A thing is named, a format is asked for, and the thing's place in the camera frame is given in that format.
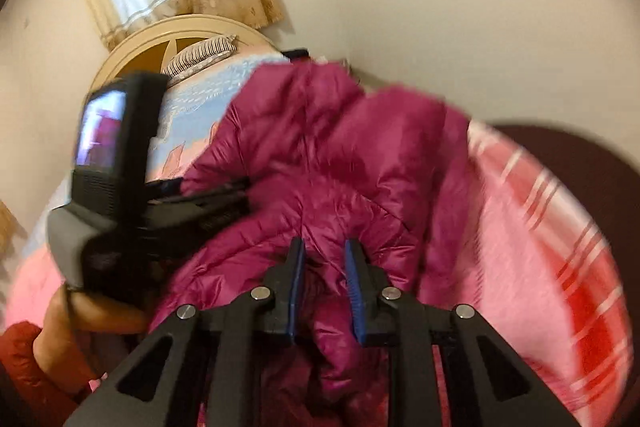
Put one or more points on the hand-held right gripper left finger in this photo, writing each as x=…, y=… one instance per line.
x=297, y=287

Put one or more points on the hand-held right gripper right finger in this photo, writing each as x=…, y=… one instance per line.
x=355, y=292

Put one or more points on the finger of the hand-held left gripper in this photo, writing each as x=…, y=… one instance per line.
x=225, y=216
x=210, y=193

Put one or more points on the magenta puffer jacket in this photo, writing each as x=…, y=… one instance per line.
x=325, y=147

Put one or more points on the person's left forearm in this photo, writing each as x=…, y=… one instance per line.
x=30, y=372

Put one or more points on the person's left hand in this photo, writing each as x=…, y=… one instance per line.
x=105, y=314

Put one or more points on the blue printed blanket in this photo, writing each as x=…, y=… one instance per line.
x=200, y=102

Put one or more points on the cream round headboard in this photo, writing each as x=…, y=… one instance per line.
x=130, y=52

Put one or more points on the striped pillow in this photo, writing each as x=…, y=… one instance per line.
x=200, y=54

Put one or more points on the pink plaid blanket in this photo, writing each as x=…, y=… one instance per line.
x=525, y=232

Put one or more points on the dark brown furniture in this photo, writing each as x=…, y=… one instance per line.
x=600, y=167

